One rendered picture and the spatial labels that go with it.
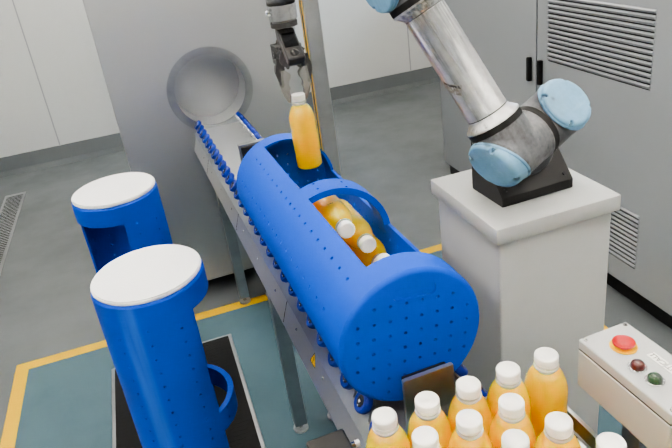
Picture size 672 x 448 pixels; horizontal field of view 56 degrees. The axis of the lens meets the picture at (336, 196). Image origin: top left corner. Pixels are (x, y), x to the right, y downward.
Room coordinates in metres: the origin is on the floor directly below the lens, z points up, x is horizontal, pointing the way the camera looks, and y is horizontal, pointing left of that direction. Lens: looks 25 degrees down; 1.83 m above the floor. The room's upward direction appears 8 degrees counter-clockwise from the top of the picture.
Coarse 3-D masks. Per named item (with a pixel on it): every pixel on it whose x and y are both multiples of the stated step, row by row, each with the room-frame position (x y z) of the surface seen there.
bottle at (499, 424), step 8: (496, 416) 0.74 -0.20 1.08; (496, 424) 0.73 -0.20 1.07; (504, 424) 0.72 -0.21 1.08; (512, 424) 0.72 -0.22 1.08; (520, 424) 0.72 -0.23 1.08; (528, 424) 0.72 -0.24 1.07; (488, 432) 0.74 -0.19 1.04; (496, 432) 0.72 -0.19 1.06; (528, 432) 0.71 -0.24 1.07; (496, 440) 0.72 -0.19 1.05
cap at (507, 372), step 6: (498, 366) 0.81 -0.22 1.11; (504, 366) 0.81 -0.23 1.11; (510, 366) 0.81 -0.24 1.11; (516, 366) 0.81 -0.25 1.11; (498, 372) 0.80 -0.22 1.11; (504, 372) 0.80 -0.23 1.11; (510, 372) 0.80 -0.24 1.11; (516, 372) 0.79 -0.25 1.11; (498, 378) 0.80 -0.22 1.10; (504, 378) 0.79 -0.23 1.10; (510, 378) 0.79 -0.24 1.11; (516, 378) 0.79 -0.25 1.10; (510, 384) 0.79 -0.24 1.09
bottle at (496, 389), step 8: (496, 384) 0.81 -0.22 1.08; (504, 384) 0.79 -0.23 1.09; (520, 384) 0.80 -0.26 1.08; (488, 392) 0.81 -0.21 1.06; (496, 392) 0.79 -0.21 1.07; (504, 392) 0.79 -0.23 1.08; (512, 392) 0.79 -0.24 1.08; (520, 392) 0.79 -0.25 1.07; (488, 400) 0.80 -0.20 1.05; (496, 400) 0.79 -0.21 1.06; (528, 400) 0.79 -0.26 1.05; (496, 408) 0.78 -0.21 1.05; (528, 408) 0.78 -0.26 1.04; (528, 416) 0.78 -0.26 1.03
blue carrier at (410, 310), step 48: (288, 144) 1.77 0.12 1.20; (240, 192) 1.67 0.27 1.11; (288, 192) 1.39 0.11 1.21; (336, 192) 1.33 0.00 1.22; (288, 240) 1.24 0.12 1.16; (336, 240) 1.11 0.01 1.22; (384, 240) 1.38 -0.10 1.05; (336, 288) 0.99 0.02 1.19; (384, 288) 0.93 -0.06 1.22; (432, 288) 0.96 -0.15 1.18; (336, 336) 0.92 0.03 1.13; (384, 336) 0.92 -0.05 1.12; (432, 336) 0.95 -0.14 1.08; (384, 384) 0.92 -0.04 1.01
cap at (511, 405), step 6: (504, 396) 0.75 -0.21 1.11; (510, 396) 0.74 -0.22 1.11; (516, 396) 0.74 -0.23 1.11; (498, 402) 0.74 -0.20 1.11; (504, 402) 0.73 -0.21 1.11; (510, 402) 0.73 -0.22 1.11; (516, 402) 0.73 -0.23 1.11; (522, 402) 0.73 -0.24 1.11; (504, 408) 0.72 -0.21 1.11; (510, 408) 0.72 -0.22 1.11; (516, 408) 0.72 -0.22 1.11; (522, 408) 0.72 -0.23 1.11; (504, 414) 0.72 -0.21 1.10; (510, 414) 0.72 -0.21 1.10; (516, 414) 0.72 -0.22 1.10; (522, 414) 0.72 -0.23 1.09
